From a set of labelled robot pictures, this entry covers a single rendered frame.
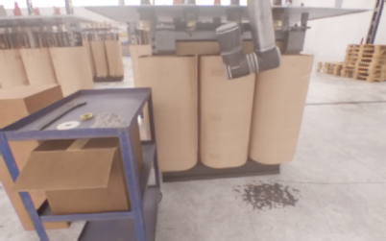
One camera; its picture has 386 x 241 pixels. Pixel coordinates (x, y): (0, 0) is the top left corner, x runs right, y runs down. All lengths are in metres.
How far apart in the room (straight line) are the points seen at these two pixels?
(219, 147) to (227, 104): 0.35
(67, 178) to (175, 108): 0.86
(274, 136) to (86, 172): 1.34
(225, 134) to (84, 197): 1.01
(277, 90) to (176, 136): 0.82
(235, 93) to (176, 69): 0.45
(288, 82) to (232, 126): 0.50
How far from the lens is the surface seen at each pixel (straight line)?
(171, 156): 1.54
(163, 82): 1.33
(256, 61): 1.03
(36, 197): 1.60
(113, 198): 0.87
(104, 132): 0.69
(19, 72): 3.78
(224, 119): 1.45
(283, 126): 1.66
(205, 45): 1.46
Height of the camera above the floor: 1.15
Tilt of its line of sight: 22 degrees down
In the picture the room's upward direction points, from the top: 1 degrees counter-clockwise
